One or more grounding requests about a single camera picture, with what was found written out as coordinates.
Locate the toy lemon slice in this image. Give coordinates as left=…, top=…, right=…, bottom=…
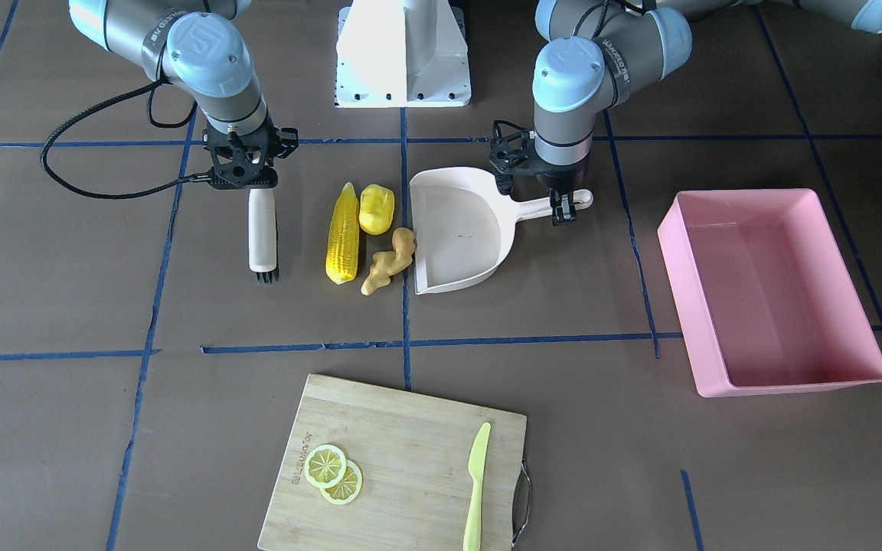
left=303, top=443, right=348, bottom=489
left=319, top=460, right=364, bottom=506

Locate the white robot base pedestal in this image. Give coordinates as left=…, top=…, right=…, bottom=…
left=334, top=1, right=472, bottom=109

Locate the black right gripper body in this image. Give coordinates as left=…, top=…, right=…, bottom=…
left=202, top=122, right=299, bottom=191

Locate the white brush with black bristles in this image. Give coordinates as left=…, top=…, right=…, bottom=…
left=247, top=188, right=279, bottom=286

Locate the rear toy lemon slice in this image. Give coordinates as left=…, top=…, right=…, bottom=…
left=319, top=460, right=364, bottom=506

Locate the front toy lemon slice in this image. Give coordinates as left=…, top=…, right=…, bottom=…
left=303, top=443, right=348, bottom=489

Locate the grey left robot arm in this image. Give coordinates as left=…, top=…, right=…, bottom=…
left=483, top=1, right=733, bottom=224

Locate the light green plastic knife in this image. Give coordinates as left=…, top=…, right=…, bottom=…
left=462, top=422, right=492, bottom=550

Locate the pink plastic bin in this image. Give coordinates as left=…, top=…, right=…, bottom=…
left=658, top=188, right=882, bottom=398

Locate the yellow toy corn cob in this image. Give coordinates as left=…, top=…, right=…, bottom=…
left=325, top=181, right=360, bottom=285

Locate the beige plastic dustpan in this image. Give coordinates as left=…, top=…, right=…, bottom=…
left=410, top=167, right=553, bottom=295

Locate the tan toy ginger root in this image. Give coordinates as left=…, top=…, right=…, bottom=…
left=361, top=227, right=417, bottom=296

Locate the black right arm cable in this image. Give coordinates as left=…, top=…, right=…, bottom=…
left=40, top=77, right=216, bottom=201

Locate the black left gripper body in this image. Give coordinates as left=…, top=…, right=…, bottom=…
left=489, top=121, right=588, bottom=193

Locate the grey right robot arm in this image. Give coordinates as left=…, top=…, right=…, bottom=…
left=69, top=1, right=298, bottom=191

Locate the yellow toy pepper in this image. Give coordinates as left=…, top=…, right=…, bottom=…
left=358, top=184, right=395, bottom=235

